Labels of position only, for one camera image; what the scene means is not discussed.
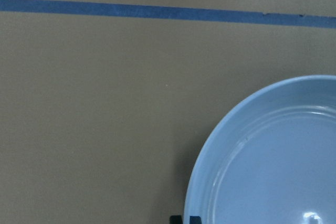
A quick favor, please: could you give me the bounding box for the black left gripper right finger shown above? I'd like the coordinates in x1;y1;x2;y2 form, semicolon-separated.
189;216;202;224

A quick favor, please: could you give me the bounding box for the blue round plate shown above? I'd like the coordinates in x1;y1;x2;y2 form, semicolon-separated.
183;75;335;223

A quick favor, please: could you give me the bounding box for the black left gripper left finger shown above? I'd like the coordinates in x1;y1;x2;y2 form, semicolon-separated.
169;215;183;224

